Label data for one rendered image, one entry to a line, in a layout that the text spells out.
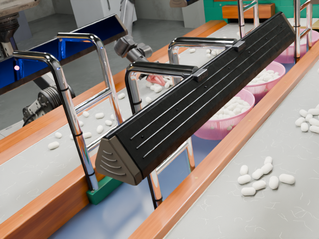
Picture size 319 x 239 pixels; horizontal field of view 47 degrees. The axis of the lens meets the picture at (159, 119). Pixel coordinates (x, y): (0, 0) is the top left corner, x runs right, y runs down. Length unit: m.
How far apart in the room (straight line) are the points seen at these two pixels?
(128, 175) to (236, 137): 0.64
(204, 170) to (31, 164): 0.58
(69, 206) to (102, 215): 0.09
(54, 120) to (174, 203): 0.71
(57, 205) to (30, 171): 0.23
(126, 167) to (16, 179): 0.76
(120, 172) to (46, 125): 0.94
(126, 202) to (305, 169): 0.49
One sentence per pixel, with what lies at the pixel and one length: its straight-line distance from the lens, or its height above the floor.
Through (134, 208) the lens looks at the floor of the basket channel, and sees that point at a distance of 1.05.
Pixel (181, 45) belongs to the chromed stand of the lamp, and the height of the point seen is 1.11.
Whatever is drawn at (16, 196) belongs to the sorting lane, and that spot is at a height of 0.74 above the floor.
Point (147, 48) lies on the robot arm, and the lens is 1.65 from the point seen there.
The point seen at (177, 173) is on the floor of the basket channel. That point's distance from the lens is 1.14.
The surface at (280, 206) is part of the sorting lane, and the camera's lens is 0.90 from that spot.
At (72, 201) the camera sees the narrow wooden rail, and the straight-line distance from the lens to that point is 1.07.
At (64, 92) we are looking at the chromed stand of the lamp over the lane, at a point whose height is 1.03.
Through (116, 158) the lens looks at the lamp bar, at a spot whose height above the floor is 1.08.
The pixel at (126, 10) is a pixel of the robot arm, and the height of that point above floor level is 1.02.
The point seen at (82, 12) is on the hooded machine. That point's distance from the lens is 6.05.
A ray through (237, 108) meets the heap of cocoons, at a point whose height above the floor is 0.75.
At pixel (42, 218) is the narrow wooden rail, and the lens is 1.03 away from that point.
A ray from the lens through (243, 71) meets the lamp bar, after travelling 0.74.
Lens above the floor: 1.35
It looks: 27 degrees down
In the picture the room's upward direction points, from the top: 11 degrees counter-clockwise
